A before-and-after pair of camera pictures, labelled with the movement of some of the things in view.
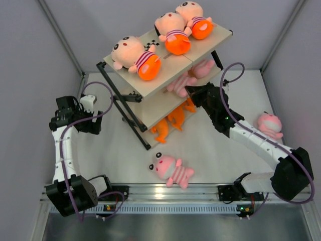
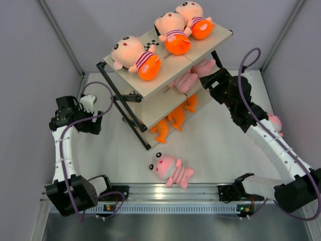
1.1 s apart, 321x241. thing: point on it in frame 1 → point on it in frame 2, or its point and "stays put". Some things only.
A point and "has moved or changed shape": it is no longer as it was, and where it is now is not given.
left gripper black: [92, 127] stays put
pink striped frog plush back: [188, 78] has moved or changed shape
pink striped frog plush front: [170, 169] stays put
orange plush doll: [129, 52] stays put
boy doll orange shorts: [171, 27] stays put
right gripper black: [200, 90] → [222, 76]
